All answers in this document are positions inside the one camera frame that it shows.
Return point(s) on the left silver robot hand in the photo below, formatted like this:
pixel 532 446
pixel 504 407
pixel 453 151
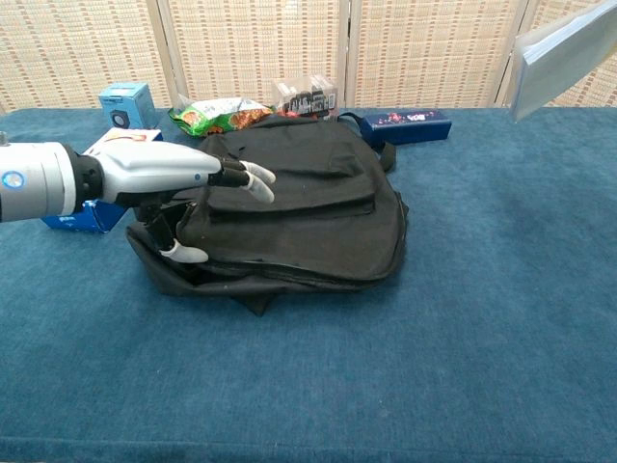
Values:
pixel 149 171

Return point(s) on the black fabric backpack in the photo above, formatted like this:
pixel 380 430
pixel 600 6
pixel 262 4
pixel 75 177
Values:
pixel 313 212

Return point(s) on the white paper notebook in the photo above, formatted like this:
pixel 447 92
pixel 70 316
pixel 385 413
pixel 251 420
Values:
pixel 554 62

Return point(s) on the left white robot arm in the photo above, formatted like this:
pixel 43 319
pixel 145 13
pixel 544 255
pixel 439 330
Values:
pixel 34 181

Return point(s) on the light blue speaker box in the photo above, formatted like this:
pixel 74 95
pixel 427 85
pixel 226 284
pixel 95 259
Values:
pixel 130 103

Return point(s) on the green snack bag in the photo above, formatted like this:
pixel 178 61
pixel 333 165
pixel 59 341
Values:
pixel 212 118

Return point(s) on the blue Oreo cookie box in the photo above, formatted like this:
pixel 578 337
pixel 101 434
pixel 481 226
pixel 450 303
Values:
pixel 72 222

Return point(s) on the woven bamboo folding screen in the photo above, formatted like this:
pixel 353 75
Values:
pixel 250 48

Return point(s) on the clear plastic box dark contents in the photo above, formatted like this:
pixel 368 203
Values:
pixel 303 99

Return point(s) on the blue table cloth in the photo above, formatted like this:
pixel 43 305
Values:
pixel 308 376

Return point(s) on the dark blue pencil case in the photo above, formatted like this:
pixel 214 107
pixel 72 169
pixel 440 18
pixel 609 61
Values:
pixel 410 128

